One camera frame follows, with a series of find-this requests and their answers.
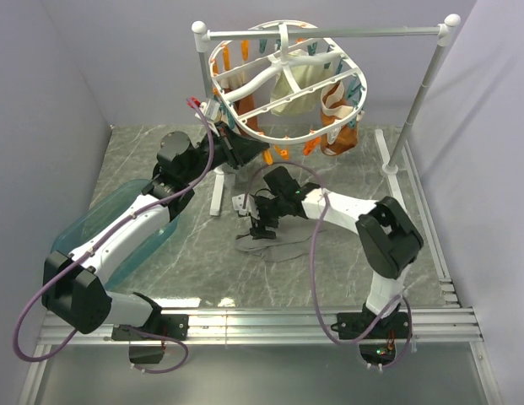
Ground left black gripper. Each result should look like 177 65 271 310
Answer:
182 121 269 184

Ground orange front clip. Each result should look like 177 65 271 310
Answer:
303 137 321 156

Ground white oval clip hanger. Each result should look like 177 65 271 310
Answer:
199 19 368 145

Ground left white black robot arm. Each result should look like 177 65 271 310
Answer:
41 121 269 339

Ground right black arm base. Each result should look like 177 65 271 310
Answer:
331 309 413 369

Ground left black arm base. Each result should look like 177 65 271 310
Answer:
111 314 189 375

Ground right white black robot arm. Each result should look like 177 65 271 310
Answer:
232 166 424 338

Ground grey beige hanging underwear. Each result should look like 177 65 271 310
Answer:
223 166 250 189

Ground rust hanging underwear back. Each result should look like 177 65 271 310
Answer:
225 75 262 134

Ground cream hanging underwear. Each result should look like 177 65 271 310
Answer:
268 48 328 116

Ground orange hanging underwear right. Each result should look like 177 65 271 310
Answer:
320 82 359 156

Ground teal plastic basin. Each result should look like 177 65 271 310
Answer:
51 179 179 290

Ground silver white drying rack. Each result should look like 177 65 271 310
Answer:
190 13 462 217

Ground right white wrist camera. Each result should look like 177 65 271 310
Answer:
231 193 251 217

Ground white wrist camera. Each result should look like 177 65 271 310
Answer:
201 99 222 122
231 193 251 217

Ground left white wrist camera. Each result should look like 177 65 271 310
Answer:
201 99 222 122

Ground aluminium mounting rail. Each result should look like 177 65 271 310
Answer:
37 307 483 346

